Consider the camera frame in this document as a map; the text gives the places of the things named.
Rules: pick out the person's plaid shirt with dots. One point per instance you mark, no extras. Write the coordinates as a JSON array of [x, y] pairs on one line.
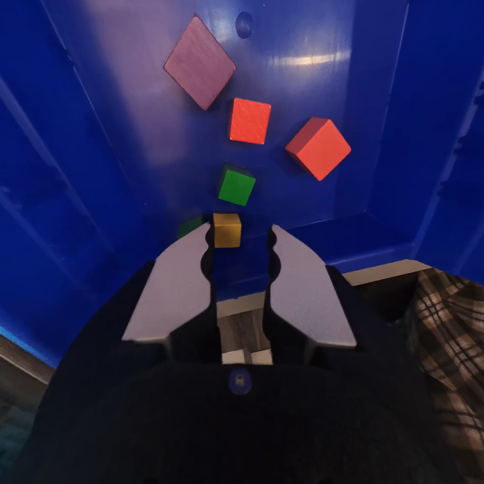
[[446, 340]]

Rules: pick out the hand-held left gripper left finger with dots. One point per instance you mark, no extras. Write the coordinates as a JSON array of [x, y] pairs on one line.
[[170, 298]]

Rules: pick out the blue plastic bin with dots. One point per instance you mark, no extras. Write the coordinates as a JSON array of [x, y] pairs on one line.
[[113, 189]]

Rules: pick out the purple wooden cube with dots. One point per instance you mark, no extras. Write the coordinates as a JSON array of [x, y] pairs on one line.
[[199, 62]]

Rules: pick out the yellow wooden cube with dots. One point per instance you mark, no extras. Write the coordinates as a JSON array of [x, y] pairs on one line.
[[227, 230]]

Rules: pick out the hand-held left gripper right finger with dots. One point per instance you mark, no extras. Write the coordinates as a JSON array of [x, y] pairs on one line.
[[310, 302]]

